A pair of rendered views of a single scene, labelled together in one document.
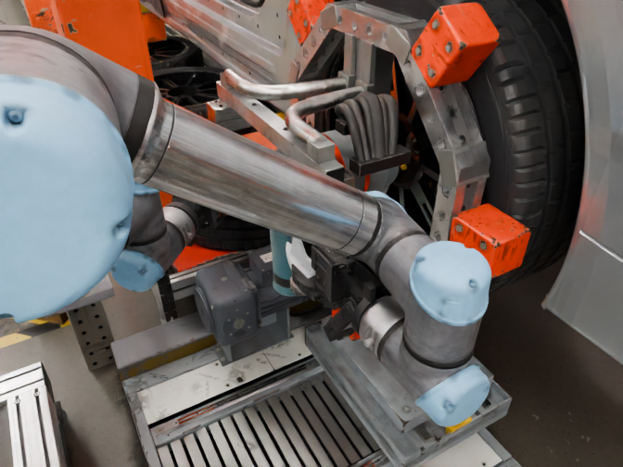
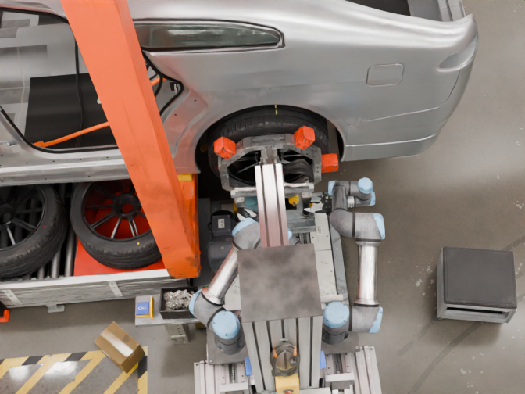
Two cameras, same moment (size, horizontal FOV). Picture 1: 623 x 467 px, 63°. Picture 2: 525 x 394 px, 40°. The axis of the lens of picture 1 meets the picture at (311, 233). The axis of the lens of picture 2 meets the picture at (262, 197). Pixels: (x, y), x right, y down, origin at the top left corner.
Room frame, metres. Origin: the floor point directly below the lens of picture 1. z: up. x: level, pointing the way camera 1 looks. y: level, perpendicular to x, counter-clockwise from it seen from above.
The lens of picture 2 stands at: (-0.11, 1.71, 4.12)
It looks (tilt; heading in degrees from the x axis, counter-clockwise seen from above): 60 degrees down; 301
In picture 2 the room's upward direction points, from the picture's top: 6 degrees counter-clockwise
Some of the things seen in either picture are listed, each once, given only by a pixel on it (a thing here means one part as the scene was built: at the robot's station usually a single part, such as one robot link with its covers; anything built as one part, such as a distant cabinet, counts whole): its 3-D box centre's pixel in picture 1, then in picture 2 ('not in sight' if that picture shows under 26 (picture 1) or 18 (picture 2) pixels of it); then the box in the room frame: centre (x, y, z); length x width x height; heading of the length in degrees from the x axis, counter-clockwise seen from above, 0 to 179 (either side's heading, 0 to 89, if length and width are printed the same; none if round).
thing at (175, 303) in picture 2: not in sight; (180, 302); (1.08, 0.67, 0.51); 0.20 x 0.14 x 0.13; 26
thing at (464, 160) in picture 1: (366, 159); (270, 169); (0.90, -0.11, 0.85); 0.54 x 0.07 x 0.54; 29
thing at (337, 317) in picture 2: not in sight; (337, 317); (0.24, 0.57, 0.98); 0.13 x 0.12 x 0.14; 21
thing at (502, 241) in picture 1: (486, 240); (329, 162); (0.63, -0.27, 0.85); 0.09 x 0.08 x 0.07; 29
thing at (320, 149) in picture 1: (344, 96); (290, 168); (0.75, -0.05, 1.03); 0.19 x 0.18 x 0.11; 119
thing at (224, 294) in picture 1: (271, 303); (224, 238); (1.12, 0.12, 0.26); 0.42 x 0.18 x 0.35; 119
